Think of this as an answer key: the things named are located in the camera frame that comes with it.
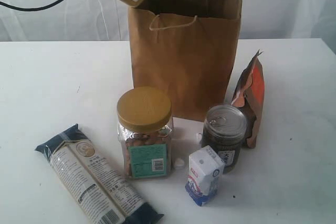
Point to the nut jar with gold lid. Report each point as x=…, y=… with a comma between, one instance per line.
x=145, y=129

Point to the dark jar with metal lid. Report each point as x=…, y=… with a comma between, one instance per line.
x=224, y=131

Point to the brown paper shopping bag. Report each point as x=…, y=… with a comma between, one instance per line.
x=187, y=49

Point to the dark noodle package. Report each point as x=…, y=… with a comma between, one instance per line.
x=103, y=194

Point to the white backdrop curtain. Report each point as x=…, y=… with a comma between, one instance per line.
x=107, y=20

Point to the white paper scrap near jar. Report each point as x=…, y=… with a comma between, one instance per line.
x=199, y=137

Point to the brown orange coffee pouch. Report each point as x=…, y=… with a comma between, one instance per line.
x=249, y=98

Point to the white blue salt packet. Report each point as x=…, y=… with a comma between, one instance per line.
x=205, y=169

